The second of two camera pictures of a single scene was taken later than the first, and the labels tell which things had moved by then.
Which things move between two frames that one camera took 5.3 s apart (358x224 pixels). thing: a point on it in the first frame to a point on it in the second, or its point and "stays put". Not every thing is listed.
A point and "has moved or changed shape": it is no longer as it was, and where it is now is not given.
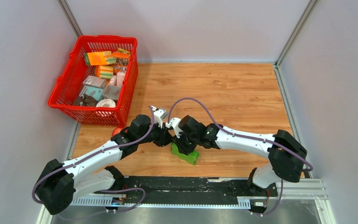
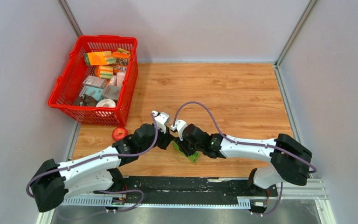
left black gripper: x=165 y=138 stays put
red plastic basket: x=71 y=79 stays put
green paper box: x=191 y=158 has moved or changed shape
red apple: x=116 y=130 stays put
